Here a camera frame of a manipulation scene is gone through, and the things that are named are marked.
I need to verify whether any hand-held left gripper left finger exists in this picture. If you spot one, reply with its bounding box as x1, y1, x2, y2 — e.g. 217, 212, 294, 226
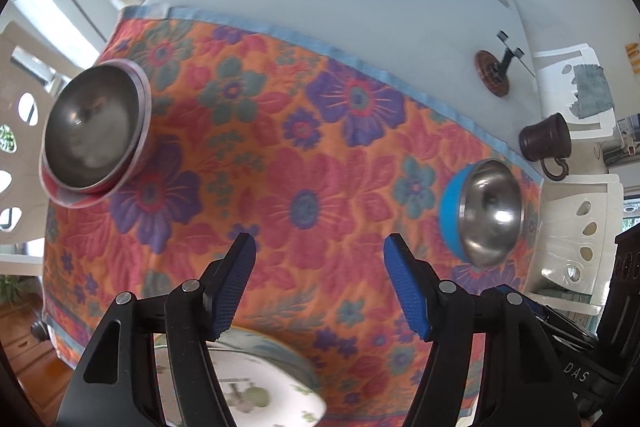
55, 232, 258, 427

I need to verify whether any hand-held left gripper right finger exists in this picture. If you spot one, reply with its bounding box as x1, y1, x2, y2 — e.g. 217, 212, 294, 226
382, 233, 583, 427

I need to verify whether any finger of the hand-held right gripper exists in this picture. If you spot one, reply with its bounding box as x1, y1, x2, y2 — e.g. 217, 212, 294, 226
495, 284, 601, 350

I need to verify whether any large floral white plate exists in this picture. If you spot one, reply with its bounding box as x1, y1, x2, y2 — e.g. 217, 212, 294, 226
152, 329, 328, 427

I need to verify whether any small floral white plate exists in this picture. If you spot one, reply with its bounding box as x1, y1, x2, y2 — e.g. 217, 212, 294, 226
160, 347, 326, 427

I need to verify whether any pink bowl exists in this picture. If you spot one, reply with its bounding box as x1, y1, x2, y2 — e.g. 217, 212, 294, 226
40, 59, 152, 210

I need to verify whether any red steel bowl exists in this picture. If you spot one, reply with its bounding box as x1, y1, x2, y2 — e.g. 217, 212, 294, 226
44, 62, 146, 195

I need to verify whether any white chair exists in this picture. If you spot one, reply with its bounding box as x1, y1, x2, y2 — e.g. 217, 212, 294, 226
0, 19, 53, 248
527, 174, 626, 318
530, 44, 618, 142

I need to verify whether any blue steel bowl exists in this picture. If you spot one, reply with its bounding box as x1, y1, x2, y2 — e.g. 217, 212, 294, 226
439, 158, 525, 268

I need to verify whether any floral orange table cloth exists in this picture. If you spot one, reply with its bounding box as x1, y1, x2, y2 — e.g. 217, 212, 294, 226
41, 4, 545, 418

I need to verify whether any brown mug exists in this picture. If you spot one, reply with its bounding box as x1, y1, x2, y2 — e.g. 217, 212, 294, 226
518, 113, 572, 180

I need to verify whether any grey cloth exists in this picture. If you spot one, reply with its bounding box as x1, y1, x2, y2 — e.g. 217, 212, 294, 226
570, 63, 615, 120

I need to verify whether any phone stand with wooden base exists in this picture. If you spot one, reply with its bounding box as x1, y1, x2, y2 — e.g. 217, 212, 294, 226
474, 29, 526, 98

